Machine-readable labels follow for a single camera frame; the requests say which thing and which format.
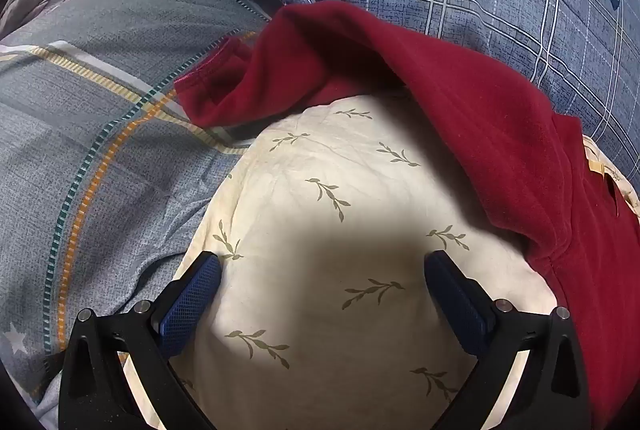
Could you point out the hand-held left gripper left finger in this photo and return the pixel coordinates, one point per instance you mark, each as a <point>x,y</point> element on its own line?
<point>192,305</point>

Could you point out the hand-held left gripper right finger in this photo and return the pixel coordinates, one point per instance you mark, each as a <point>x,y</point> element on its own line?
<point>457,310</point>

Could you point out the dark red fleece garment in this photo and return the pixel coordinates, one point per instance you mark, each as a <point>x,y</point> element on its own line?
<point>450,84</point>

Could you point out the cream leaf-print bedsheet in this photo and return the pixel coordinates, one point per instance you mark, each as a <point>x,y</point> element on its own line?
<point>325,210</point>

